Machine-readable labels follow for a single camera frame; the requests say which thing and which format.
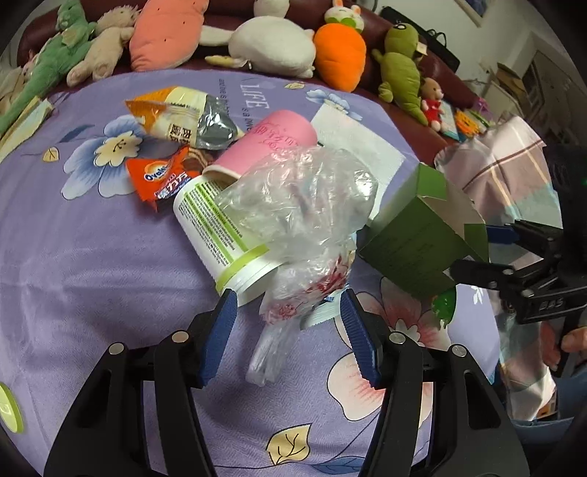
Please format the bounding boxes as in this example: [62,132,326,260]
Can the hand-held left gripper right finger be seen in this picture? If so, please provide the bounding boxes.
[340,290,530,477]

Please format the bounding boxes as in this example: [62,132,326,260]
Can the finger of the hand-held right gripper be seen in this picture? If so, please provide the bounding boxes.
[449,261,533,294]
[486,220,565,262]

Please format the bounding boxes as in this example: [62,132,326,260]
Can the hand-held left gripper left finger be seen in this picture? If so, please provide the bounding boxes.
[43,290,239,477]

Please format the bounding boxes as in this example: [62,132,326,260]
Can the small white and blue packet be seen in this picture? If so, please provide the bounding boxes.
[300,287,344,328]

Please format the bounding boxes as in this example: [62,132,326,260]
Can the glossy green plastic object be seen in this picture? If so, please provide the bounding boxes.
[431,287,458,328]

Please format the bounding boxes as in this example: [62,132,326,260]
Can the green carton box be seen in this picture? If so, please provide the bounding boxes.
[358,163,489,299]

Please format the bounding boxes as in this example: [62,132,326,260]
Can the white canister with green lid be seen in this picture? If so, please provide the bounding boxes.
[173,174,276,304]

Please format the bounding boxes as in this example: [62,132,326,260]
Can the clear plastic bag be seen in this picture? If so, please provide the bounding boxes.
[213,146,379,385]

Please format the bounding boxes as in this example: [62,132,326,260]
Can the white paper napkin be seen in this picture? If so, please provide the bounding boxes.
[311,103,406,193]

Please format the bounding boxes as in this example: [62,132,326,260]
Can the orange chocolate wrapper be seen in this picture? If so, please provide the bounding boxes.
[126,147,218,212]

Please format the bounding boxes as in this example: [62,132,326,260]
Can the pink paper cup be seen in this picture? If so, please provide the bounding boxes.
[202,110,317,184]

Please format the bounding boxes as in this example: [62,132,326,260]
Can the orange and cream snack packet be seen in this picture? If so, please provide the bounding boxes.
[125,85,246,150]

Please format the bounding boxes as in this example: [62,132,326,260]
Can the person's right hand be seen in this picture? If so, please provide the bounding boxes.
[563,323,587,354]

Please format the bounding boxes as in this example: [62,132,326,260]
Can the pink plaid cloth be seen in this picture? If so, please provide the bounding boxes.
[433,114,565,230]

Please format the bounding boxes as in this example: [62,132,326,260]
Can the colourful toy books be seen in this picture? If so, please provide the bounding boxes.
[438,98,493,141]

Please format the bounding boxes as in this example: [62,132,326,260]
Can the dark red sofa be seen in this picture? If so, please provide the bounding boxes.
[18,0,480,168]

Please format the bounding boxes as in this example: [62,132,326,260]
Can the purple floral blanket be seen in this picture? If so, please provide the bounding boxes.
[0,69,505,477]

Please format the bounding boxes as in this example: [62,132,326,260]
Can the small bear plush red outfit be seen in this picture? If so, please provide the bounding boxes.
[419,78,445,131]

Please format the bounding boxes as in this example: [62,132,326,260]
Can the cardboard boxes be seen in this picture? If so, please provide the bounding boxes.
[486,62,524,115]

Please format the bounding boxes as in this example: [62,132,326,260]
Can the green frog plush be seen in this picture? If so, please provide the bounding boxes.
[371,23,429,124]

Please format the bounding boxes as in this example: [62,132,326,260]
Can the black bag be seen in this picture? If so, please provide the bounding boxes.
[380,7,459,74]

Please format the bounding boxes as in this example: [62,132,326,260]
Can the lime green round lid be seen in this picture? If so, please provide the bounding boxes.
[0,383,23,434]

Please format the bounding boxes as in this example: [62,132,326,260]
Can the orange carrot bunny plush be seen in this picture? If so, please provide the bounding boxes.
[314,0,368,92]

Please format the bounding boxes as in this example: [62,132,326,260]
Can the pale paper bag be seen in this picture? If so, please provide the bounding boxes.
[0,96,56,161]

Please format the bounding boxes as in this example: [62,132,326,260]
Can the large white plush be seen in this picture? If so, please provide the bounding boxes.
[197,16,317,76]

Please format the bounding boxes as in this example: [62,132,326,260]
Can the pink carrot plush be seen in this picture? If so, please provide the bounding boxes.
[128,0,207,72]

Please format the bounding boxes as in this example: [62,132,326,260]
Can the beige bunny plush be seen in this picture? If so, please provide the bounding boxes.
[66,7,141,88]

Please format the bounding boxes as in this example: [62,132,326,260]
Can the small white plush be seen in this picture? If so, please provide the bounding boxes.
[254,0,287,17]

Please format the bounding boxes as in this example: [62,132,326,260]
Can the green dinosaur plush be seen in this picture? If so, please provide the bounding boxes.
[0,0,99,134]

